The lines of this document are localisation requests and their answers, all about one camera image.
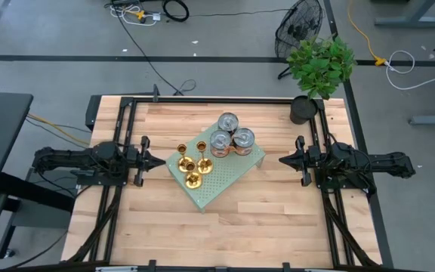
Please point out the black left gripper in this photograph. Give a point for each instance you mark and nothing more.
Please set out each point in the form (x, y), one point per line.
(136, 160)

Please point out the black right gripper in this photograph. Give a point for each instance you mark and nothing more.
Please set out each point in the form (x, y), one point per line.
(311, 161)

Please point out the gold candlestick holder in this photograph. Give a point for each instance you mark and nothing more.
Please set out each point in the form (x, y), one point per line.
(183, 163)
(194, 181)
(205, 166)

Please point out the orange heart-print candle tin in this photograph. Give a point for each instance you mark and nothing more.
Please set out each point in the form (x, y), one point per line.
(244, 139)
(220, 143)

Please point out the dark candle tin silver lid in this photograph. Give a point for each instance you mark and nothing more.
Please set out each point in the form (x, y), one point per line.
(228, 121)

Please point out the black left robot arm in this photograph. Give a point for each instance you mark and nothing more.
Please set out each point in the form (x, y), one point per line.
(70, 158)

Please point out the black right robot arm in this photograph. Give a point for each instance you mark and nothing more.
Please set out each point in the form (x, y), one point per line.
(372, 162)

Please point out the black plant pot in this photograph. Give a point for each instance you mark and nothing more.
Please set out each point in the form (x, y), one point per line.
(302, 109)

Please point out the green perforated metal shelf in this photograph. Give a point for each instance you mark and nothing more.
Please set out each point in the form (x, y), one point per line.
(229, 170)

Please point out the green leafy plant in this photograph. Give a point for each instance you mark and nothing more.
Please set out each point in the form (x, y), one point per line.
(319, 68)

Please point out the black floor fan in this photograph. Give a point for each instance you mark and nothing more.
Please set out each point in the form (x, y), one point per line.
(300, 26)

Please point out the black aluminium table frame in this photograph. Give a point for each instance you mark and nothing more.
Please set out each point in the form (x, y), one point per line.
(221, 100)

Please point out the silver metal bracket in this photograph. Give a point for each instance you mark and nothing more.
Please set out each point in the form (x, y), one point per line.
(115, 269)

